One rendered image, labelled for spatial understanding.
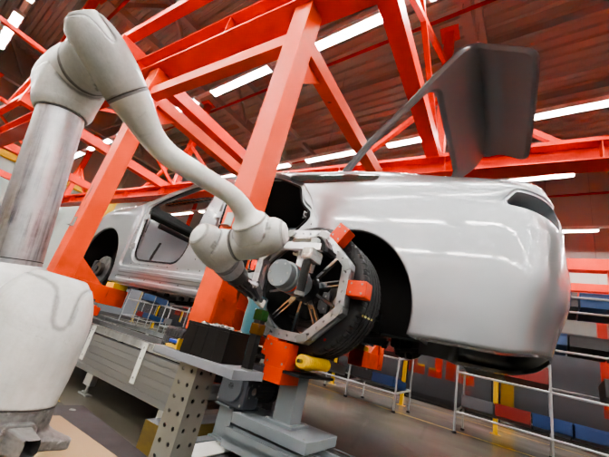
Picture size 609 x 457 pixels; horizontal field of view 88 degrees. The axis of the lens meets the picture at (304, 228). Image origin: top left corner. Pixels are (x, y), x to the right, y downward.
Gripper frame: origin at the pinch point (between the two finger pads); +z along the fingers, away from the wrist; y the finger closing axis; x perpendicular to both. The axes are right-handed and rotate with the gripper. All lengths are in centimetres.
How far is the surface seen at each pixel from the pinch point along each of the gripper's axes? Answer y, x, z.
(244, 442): 11, 44, 47
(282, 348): 1.5, 6.2, 32.6
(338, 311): -21.6, -12.6, 25.9
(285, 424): -1, 31, 55
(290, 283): -0.5, -17.0, 15.1
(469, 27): -55, -594, 142
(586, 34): -262, -806, 283
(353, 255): -21, -42, 26
